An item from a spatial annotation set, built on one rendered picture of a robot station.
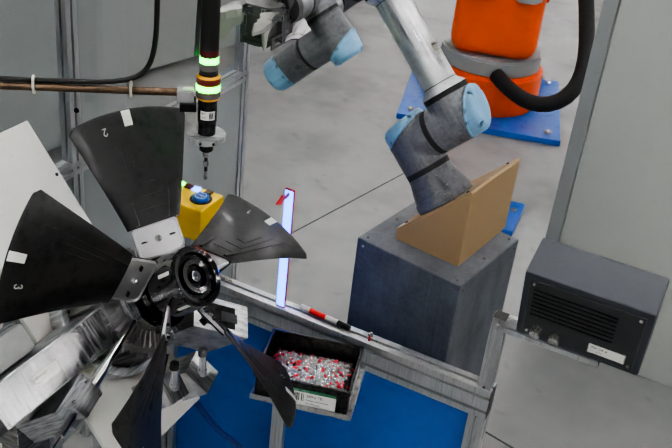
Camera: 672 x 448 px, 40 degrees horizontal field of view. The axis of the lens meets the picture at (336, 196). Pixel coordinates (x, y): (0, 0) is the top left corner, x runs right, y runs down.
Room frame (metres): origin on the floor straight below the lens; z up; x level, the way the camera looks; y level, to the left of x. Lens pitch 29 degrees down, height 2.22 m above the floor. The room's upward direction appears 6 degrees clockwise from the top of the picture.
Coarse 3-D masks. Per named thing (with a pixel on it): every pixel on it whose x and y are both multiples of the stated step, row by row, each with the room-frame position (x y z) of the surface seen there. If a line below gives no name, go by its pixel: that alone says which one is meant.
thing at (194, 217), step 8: (184, 192) 1.98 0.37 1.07; (192, 192) 1.98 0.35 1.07; (184, 200) 1.94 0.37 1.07; (192, 200) 1.94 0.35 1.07; (216, 200) 1.96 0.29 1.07; (184, 208) 1.91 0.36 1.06; (192, 208) 1.91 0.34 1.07; (200, 208) 1.91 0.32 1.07; (208, 208) 1.92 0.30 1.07; (216, 208) 1.95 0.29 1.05; (184, 216) 1.91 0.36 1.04; (192, 216) 1.90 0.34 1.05; (200, 216) 1.90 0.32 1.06; (208, 216) 1.92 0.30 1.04; (184, 224) 1.91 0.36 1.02; (192, 224) 1.90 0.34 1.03; (200, 224) 1.90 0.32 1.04; (184, 232) 1.91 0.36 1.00; (192, 232) 1.90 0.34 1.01; (200, 232) 1.90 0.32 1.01
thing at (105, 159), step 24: (96, 120) 1.59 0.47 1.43; (120, 120) 1.61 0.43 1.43; (144, 120) 1.62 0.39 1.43; (168, 120) 1.64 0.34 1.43; (96, 144) 1.56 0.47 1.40; (120, 144) 1.57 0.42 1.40; (144, 144) 1.59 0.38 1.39; (168, 144) 1.60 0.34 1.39; (96, 168) 1.54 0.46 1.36; (120, 168) 1.55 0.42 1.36; (144, 168) 1.55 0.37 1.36; (168, 168) 1.57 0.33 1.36; (120, 192) 1.52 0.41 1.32; (144, 192) 1.53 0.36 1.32; (168, 192) 1.53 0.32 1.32; (120, 216) 1.50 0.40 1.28; (144, 216) 1.50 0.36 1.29; (168, 216) 1.51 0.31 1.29
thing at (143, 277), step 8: (136, 264) 1.38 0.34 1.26; (144, 264) 1.39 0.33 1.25; (152, 264) 1.40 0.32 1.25; (128, 272) 1.37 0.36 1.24; (136, 272) 1.38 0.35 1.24; (144, 272) 1.39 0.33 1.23; (152, 272) 1.40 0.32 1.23; (128, 280) 1.37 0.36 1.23; (144, 280) 1.39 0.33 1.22; (120, 288) 1.36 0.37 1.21; (128, 288) 1.37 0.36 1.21; (136, 288) 1.38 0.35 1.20; (144, 288) 1.39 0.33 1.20; (120, 296) 1.36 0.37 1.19; (136, 296) 1.38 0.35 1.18
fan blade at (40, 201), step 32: (32, 224) 1.27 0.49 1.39; (64, 224) 1.31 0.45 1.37; (32, 256) 1.26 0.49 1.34; (64, 256) 1.29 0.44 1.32; (96, 256) 1.33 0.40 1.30; (128, 256) 1.37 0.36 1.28; (0, 288) 1.21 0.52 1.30; (32, 288) 1.24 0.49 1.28; (64, 288) 1.28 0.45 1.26; (96, 288) 1.32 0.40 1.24; (0, 320) 1.19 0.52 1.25
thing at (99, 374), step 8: (128, 328) 1.37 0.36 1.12; (120, 336) 1.35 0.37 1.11; (120, 344) 1.33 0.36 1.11; (112, 352) 1.31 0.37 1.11; (104, 360) 1.29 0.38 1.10; (112, 360) 1.30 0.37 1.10; (96, 368) 1.27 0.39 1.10; (104, 368) 1.27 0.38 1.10; (96, 376) 1.25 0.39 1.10; (104, 376) 1.26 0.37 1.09; (96, 384) 1.24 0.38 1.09; (72, 416) 1.17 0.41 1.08; (64, 424) 1.15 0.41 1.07; (64, 432) 1.14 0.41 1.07; (56, 440) 1.12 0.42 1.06
